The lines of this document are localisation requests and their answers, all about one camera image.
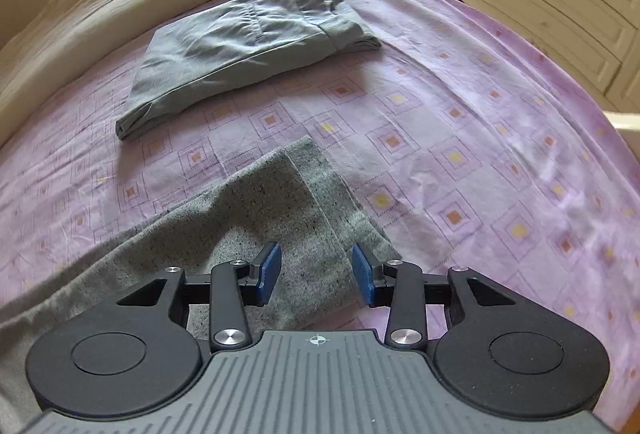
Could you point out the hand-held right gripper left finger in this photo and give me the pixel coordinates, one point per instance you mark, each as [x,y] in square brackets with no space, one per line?
[267,276]

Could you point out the folded grey-green pants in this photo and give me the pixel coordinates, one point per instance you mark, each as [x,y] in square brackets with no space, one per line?
[240,43]

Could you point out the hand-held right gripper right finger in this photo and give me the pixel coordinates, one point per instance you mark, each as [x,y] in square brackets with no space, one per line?
[364,276]

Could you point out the grey speckled pants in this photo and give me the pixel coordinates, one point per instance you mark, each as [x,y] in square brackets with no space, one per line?
[280,214]

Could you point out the purple patterned bed sheet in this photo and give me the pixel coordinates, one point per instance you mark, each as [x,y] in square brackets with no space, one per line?
[475,138]

